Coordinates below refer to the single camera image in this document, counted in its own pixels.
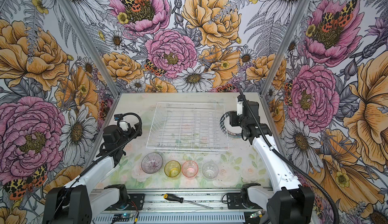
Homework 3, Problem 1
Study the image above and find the dark green rimmed plate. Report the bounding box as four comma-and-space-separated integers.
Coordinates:
219, 111, 241, 138

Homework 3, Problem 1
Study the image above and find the clear glass cup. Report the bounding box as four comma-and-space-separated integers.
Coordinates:
202, 161, 219, 179

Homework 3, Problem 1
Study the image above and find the amber glass cup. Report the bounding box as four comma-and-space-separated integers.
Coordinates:
164, 160, 181, 178

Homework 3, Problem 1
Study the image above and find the pink glass cup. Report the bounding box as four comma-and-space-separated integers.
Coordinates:
181, 160, 199, 178

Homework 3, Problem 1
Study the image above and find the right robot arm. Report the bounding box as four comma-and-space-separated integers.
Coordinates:
229, 98, 315, 224

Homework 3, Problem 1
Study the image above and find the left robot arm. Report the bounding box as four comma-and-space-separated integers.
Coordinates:
42, 123, 142, 224

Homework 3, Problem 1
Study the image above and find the small green circuit board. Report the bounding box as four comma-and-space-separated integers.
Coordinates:
112, 213, 132, 223

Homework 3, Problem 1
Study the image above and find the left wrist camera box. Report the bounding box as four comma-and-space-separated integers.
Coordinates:
114, 114, 128, 132

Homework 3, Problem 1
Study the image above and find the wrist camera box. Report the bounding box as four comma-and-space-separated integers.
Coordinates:
236, 101, 244, 116
114, 114, 128, 132

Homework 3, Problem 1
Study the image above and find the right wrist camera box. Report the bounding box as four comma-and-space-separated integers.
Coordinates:
236, 101, 244, 116

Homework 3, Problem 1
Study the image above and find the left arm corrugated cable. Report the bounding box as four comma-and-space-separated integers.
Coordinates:
69, 112, 143, 188

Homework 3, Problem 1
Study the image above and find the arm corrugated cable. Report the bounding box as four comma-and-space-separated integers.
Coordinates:
236, 87, 340, 224
69, 112, 143, 188

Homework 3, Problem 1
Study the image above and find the white wire dish rack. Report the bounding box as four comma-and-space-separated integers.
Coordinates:
147, 102, 229, 153

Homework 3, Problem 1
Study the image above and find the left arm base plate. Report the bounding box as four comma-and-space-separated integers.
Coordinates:
107, 194, 145, 211

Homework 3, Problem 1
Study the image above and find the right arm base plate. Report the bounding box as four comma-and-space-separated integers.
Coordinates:
226, 192, 259, 210

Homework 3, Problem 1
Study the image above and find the yellow handled screwdriver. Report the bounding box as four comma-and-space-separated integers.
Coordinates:
163, 193, 213, 209

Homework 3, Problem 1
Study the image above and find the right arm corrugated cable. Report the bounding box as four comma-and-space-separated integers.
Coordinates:
236, 87, 340, 224

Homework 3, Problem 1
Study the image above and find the aluminium corner post left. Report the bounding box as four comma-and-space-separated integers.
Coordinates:
57, 0, 121, 99

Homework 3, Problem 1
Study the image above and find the aluminium corner post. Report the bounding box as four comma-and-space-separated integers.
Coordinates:
261, 0, 310, 96
57, 0, 121, 99

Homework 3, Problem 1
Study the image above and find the aluminium corner post right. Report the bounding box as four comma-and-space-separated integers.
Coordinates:
261, 0, 310, 96

